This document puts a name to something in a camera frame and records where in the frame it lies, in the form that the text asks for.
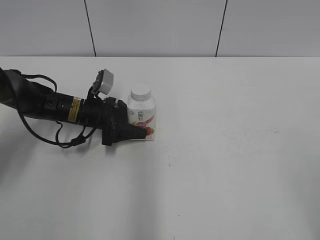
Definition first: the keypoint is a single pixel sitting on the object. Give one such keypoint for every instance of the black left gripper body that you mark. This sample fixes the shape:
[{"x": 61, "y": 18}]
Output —
[{"x": 105, "y": 115}]

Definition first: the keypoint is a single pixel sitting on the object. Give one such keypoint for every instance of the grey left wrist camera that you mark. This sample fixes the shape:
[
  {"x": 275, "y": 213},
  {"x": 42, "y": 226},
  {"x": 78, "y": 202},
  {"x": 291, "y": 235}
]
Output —
[{"x": 103, "y": 83}]

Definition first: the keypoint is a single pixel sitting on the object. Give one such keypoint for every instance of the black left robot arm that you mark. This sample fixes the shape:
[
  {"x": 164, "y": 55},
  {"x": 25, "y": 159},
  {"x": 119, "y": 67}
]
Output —
[{"x": 33, "y": 100}]

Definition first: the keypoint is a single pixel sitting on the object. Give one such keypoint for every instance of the white bottle cap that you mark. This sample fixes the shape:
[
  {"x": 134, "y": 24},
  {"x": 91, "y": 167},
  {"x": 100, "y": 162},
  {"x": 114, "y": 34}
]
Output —
[{"x": 140, "y": 92}]

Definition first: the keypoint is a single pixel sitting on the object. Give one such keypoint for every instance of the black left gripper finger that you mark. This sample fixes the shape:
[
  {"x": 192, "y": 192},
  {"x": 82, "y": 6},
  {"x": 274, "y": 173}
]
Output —
[
  {"x": 122, "y": 111},
  {"x": 125, "y": 131}
]

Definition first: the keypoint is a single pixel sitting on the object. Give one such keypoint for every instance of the white yogurt drink bottle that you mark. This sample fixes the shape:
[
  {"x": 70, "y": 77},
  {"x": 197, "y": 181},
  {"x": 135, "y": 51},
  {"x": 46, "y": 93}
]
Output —
[{"x": 143, "y": 114}]

